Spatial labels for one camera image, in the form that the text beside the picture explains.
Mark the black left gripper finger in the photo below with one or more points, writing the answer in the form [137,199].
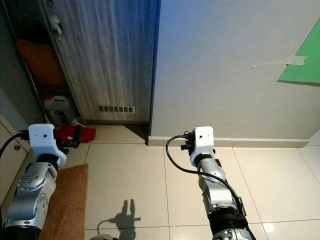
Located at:
[78,135]

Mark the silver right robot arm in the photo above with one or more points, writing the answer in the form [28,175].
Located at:
[217,192]

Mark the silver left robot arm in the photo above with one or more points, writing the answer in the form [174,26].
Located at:
[32,192]

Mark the red cloth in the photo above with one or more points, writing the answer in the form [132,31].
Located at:
[87,134]

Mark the white jug with red cap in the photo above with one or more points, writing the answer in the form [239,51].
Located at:
[57,106]

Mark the metal vent grille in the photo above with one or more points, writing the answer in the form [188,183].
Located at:
[117,109]

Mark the small round cabinet knob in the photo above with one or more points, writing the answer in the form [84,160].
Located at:
[19,147]

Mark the brown floor mat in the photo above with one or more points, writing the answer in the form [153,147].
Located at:
[72,200]

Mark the white cabinet door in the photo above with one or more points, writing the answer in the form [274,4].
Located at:
[10,165]

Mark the grey wooden cupboard door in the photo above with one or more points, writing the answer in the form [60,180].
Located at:
[105,55]

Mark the clear tape strip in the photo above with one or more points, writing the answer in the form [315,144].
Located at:
[297,60]

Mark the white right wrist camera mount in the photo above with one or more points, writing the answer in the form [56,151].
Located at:
[202,142]

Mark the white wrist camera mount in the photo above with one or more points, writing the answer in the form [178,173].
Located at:
[42,137]
[202,142]

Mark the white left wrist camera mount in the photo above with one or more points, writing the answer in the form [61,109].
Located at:
[42,137]

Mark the green wall board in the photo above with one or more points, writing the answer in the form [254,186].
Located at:
[305,60]

